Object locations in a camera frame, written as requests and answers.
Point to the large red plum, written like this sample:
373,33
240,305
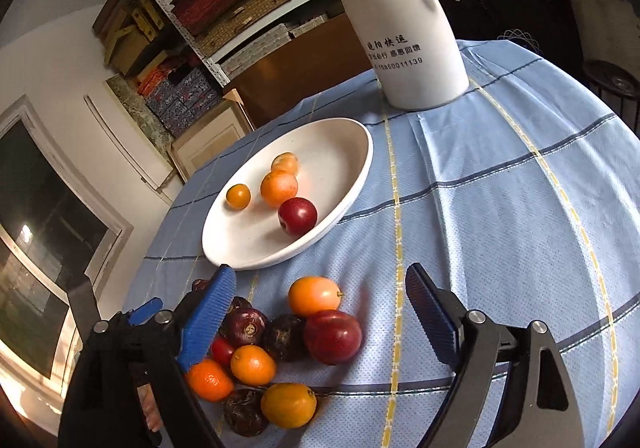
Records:
332,337

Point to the pale yellow tomato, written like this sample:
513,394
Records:
285,162

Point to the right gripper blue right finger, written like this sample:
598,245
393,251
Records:
538,407

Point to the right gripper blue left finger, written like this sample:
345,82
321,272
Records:
102,407

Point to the person's left hand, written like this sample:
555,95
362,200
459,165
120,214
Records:
151,413

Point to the white thermos jug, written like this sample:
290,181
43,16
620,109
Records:
412,49

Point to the white oval plate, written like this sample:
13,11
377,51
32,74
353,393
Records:
335,156

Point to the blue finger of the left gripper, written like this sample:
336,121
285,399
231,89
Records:
143,313

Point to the dark water chestnut shiny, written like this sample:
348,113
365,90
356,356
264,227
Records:
244,327

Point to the orange kumquat fruit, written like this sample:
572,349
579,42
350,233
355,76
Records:
312,294

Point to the black round stool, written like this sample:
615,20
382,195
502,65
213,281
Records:
617,88

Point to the dark water chestnut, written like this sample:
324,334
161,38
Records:
200,284
243,413
283,340

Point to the cream framed panel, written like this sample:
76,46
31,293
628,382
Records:
216,130

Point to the blue checked tablecloth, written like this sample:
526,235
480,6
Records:
522,197

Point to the small orange mandarin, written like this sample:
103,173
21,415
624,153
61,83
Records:
253,366

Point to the dark water chestnut front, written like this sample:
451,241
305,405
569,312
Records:
243,413

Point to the black cabinet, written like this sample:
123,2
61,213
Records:
545,27

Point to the small red cherry tomato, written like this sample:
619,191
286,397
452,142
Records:
222,351

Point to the small yellow-orange tomato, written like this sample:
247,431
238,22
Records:
238,197

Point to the large orange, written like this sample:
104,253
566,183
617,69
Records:
277,187

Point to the wooden chair back far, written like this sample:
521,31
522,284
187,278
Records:
314,62

